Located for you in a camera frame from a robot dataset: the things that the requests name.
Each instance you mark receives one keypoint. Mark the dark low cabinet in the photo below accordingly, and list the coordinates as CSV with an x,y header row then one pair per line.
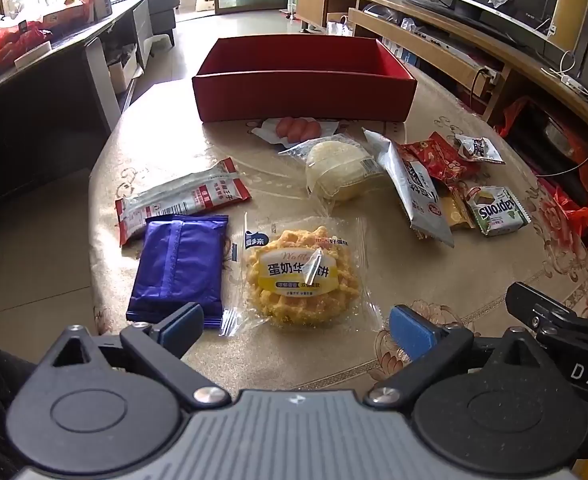
x,y
34,125

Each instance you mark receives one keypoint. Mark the waffle in clear packet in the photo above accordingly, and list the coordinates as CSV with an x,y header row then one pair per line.
x,y
299,275

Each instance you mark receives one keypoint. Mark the grey sofa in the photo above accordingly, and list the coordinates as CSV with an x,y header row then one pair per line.
x,y
166,10

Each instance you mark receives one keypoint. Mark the orange plastic bag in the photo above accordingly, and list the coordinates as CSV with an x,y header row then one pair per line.
x,y
574,205

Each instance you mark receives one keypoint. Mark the white power strip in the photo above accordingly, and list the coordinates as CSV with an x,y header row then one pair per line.
x,y
569,80

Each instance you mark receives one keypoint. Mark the orange carton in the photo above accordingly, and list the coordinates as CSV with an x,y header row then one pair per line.
x,y
66,12

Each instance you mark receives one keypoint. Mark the red cardboard box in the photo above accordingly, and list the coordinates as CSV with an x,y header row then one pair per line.
x,y
299,95

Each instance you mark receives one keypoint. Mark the yellow snack packet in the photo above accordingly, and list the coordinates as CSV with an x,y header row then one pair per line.
x,y
456,212

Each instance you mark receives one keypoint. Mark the red plastic bag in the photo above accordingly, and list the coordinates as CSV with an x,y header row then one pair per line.
x,y
14,37

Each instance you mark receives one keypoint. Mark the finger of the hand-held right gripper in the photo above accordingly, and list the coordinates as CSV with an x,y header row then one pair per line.
x,y
539,307

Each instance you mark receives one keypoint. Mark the round bread in clear packet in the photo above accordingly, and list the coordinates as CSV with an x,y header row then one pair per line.
x,y
339,170

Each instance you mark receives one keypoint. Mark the red white spicy strip packet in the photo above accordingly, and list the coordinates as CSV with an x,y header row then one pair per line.
x,y
184,195

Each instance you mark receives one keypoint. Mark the blue white box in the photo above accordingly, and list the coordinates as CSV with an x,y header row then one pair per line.
x,y
399,52

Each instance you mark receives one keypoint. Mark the blue snack packet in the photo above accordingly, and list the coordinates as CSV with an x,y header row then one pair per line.
x,y
179,270

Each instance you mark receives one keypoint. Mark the white carton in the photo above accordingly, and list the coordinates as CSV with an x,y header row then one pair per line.
x,y
101,6

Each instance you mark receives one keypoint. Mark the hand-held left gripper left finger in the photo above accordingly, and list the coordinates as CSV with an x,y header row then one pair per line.
x,y
186,322

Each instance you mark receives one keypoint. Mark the wafer biscuit packet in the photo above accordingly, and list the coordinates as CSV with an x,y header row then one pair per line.
x,y
499,210

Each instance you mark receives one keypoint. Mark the white sausage packet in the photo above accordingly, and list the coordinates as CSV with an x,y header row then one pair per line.
x,y
296,129

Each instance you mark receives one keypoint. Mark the white audio player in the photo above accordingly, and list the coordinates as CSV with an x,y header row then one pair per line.
x,y
454,50

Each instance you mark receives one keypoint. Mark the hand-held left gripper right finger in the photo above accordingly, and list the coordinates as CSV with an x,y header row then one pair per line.
x,y
414,330

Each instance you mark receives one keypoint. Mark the silver packet with red label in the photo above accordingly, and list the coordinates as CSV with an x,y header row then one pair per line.
x,y
419,195

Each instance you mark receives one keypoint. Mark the small silver snack packet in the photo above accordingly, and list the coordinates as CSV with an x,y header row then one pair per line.
x,y
476,149

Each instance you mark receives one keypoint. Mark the wooden television cabinet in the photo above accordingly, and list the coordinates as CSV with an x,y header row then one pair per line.
x,y
524,67

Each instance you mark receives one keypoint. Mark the white paper bag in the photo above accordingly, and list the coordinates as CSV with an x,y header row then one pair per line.
x,y
339,24

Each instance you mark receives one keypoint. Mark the open cardboard box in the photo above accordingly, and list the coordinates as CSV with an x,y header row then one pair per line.
x,y
121,70

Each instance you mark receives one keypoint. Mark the red gummy packet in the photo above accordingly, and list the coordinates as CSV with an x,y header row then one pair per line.
x,y
439,160

